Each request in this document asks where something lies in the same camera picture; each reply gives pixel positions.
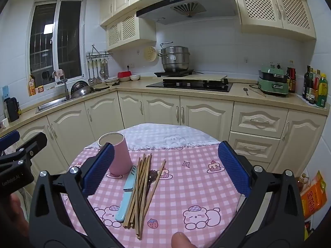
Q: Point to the small cream lattice wall cabinet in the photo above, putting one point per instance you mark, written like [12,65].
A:
[129,31]

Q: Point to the wooden board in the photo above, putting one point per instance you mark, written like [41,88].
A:
[206,77]

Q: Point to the black induction cooker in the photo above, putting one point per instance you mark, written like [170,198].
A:
[165,74]

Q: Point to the pile of wooden chopsticks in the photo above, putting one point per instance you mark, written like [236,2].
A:
[140,183]

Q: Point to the pink cup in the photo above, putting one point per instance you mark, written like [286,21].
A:
[121,157]

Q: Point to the metal wall utensil rack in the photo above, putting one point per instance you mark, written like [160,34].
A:
[99,54]

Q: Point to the barred kitchen window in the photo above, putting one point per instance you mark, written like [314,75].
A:
[67,38]

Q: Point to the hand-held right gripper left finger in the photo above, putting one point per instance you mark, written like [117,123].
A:
[99,171]

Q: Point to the orange plastic bag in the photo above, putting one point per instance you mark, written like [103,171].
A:
[313,196]

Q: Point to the hanging metal kitchen utensil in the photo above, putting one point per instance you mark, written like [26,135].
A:
[106,69]
[94,78]
[102,71]
[99,78]
[90,78]

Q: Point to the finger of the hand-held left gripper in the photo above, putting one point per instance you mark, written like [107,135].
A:
[35,140]
[9,138]

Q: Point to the black range hood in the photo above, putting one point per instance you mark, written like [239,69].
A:
[160,10]

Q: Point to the cream cabinet drawer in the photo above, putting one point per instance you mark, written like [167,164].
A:
[258,120]
[253,147]

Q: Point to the white wall outlet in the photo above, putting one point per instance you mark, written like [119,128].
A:
[130,66]

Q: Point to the green electric multi cooker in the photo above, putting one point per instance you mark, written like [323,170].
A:
[274,87]

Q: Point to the long wooden cooking chopsticks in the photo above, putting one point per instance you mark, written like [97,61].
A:
[258,92]

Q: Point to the stainless steel sink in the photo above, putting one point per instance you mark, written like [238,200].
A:
[51,104]

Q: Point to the metal sink faucet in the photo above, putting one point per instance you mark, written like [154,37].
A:
[64,87]

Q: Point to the pink cloth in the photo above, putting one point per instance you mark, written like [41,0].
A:
[59,74]

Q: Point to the yellow round perforated plate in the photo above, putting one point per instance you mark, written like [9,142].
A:
[150,54]

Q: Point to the light blue sheathed knife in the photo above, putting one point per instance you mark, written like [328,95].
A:
[129,186]

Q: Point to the cream base cabinet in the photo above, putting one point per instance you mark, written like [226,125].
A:
[160,111]

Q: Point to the person's left hand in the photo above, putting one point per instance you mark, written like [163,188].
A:
[14,217]

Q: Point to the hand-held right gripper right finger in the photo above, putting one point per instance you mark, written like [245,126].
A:
[234,171]

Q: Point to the black countertop appliance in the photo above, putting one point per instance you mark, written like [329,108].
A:
[12,109]

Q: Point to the black glass gas stove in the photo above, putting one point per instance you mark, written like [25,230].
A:
[181,86]

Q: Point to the metal spoon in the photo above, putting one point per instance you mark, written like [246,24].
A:
[245,91]

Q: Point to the small yellow red box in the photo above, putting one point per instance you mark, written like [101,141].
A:
[40,88]

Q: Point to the metal colander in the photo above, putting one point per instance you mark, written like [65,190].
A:
[79,85]

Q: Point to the metal wok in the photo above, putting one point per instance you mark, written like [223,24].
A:
[85,91]

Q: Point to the person's right hand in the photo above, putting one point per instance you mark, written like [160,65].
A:
[181,241]

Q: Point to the large cream lattice wall cabinet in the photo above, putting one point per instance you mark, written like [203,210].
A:
[274,7]

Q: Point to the beige kitchen countertop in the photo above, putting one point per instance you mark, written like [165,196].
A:
[196,94]

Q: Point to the stainless steel steamer pot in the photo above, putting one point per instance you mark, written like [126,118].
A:
[175,59]

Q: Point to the white bowl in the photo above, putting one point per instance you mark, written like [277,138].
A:
[135,77]
[111,79]
[125,79]

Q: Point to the dark sauce bottle red label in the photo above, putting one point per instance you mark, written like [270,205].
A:
[291,78]

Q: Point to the pink checked tablecloth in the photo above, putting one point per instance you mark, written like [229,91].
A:
[194,199]

